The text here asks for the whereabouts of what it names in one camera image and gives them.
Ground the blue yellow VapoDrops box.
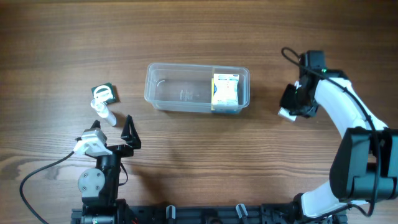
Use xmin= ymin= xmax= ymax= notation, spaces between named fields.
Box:
xmin=210 ymin=77 xmax=241 ymax=114

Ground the white blue medicine box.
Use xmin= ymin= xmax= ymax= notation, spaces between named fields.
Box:
xmin=212 ymin=73 xmax=240 ymax=107

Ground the clear plastic container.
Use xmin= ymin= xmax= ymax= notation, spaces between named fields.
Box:
xmin=144 ymin=63 xmax=251 ymax=114

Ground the black right camera cable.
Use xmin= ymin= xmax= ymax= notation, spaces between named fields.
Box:
xmin=280 ymin=47 xmax=382 ymax=218

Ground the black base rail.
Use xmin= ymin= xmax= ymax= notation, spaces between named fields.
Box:
xmin=70 ymin=203 xmax=348 ymax=224

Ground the white green medicine box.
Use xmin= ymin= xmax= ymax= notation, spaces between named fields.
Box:
xmin=278 ymin=107 xmax=297 ymax=122

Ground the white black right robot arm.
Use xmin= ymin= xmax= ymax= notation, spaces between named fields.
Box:
xmin=278 ymin=47 xmax=397 ymax=223

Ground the white bottle clear cap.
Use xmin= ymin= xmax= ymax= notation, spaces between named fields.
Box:
xmin=90 ymin=99 xmax=117 ymax=126

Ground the black camera cable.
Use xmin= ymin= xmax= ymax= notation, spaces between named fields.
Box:
xmin=19 ymin=151 xmax=76 ymax=224
xmin=280 ymin=47 xmax=382 ymax=218

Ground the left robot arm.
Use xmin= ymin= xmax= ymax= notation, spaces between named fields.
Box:
xmin=71 ymin=115 xmax=141 ymax=224

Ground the black left camera cable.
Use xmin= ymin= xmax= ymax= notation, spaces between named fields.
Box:
xmin=19 ymin=151 xmax=76 ymax=224

